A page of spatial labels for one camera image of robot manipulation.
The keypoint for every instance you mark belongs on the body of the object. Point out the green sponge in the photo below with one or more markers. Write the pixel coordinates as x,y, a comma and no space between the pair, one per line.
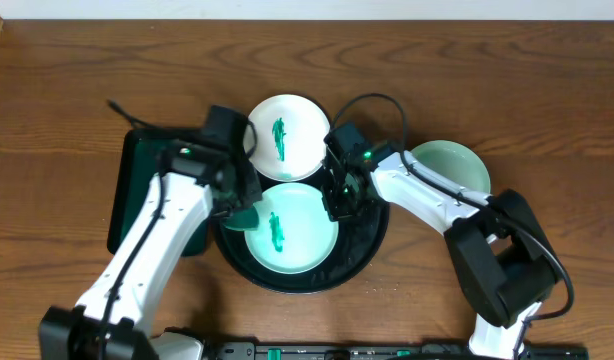
242,220

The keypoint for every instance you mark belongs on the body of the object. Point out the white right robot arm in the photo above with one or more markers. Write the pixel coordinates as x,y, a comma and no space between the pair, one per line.
504,264

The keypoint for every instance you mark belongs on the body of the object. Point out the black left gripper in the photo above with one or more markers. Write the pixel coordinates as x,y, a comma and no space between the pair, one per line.
242,198

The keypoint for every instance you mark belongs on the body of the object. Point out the white plate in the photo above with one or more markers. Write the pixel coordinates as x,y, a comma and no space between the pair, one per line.
287,139

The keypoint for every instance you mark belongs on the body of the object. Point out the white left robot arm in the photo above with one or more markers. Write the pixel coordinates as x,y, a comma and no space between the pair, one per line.
113,319

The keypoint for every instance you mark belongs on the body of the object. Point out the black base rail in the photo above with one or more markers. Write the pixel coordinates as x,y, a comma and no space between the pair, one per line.
251,351

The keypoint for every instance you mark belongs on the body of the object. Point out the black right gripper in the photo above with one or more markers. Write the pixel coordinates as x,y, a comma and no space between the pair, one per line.
336,210

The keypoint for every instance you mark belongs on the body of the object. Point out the round black tray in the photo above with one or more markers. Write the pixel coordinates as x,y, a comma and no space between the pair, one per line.
358,241

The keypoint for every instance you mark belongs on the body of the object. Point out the mint green plate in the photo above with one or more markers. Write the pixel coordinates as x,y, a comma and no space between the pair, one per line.
456,162
295,233

